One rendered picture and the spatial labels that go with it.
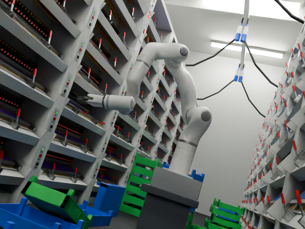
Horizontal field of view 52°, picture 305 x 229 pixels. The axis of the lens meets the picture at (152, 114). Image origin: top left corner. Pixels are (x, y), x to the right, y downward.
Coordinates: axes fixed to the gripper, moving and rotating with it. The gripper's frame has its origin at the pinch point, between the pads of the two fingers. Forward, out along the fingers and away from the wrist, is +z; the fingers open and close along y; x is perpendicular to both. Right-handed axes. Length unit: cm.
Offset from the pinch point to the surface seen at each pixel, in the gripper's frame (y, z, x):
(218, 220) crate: -198, -78, 65
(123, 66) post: -46, -3, -41
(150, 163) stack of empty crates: -90, -23, 24
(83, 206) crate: -15, -7, 60
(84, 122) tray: -13.1, 2.0, 10.4
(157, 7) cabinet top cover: -76, -12, -112
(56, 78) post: 24.3, 3.4, -3.7
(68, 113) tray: 7.7, 2.0, 10.4
